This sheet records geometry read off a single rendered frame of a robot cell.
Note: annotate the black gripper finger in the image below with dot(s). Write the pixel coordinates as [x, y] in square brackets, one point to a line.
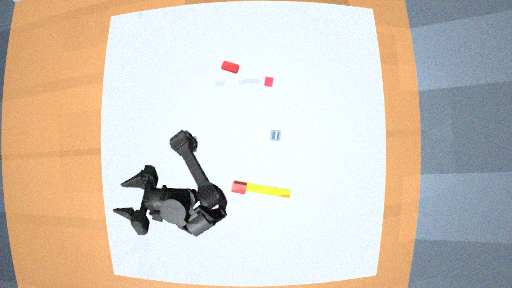
[134, 182]
[124, 212]

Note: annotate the pink rectangular block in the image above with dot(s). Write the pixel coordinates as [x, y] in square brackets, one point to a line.
[231, 67]

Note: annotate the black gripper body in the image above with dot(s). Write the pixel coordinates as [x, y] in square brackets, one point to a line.
[152, 199]

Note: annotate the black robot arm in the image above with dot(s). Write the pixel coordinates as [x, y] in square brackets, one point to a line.
[178, 207]

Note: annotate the small pink cube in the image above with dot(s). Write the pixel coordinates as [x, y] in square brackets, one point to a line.
[268, 81]

